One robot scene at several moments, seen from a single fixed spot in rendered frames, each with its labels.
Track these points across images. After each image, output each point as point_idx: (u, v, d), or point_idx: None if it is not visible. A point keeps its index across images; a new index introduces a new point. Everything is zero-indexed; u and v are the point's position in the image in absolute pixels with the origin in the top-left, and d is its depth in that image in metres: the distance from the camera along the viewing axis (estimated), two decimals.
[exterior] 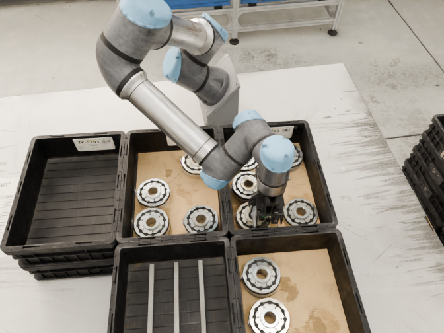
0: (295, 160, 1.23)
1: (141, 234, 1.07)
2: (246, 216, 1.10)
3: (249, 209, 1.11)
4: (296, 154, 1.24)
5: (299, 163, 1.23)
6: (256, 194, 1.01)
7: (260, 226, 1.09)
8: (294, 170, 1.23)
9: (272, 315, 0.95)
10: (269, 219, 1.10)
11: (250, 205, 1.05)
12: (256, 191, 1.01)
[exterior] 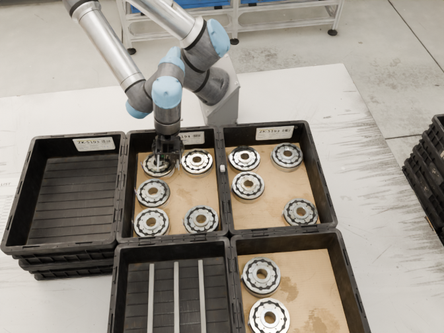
0: (295, 160, 1.23)
1: (141, 234, 1.07)
2: (151, 163, 1.21)
3: (154, 158, 1.23)
4: (296, 154, 1.24)
5: (299, 163, 1.23)
6: (157, 137, 1.12)
7: (164, 171, 1.20)
8: (294, 170, 1.23)
9: (272, 315, 0.95)
10: (173, 165, 1.22)
11: (152, 150, 1.16)
12: (157, 135, 1.13)
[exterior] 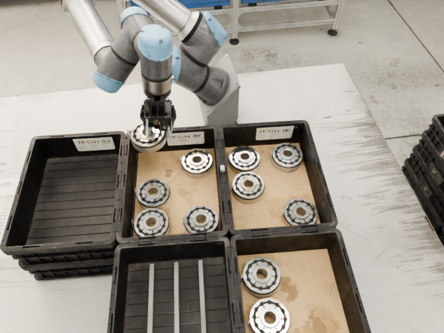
0: (295, 160, 1.23)
1: (141, 234, 1.07)
2: (140, 133, 1.10)
3: (143, 127, 1.11)
4: (296, 154, 1.24)
5: (299, 163, 1.23)
6: (146, 101, 1.00)
7: (153, 141, 1.09)
8: (294, 170, 1.23)
9: (272, 315, 0.95)
10: (164, 135, 1.10)
11: (141, 116, 1.04)
12: (145, 99, 1.01)
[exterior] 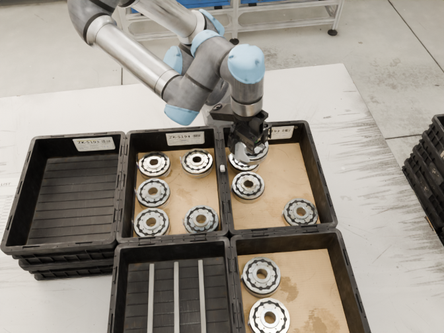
0: (259, 151, 1.06)
1: (141, 234, 1.07)
2: (147, 163, 1.21)
3: (150, 158, 1.23)
4: None
5: (264, 154, 1.05)
6: (234, 129, 0.94)
7: (160, 171, 1.20)
8: (258, 162, 1.06)
9: (272, 315, 0.95)
10: (169, 165, 1.22)
11: (232, 147, 0.97)
12: (231, 127, 0.94)
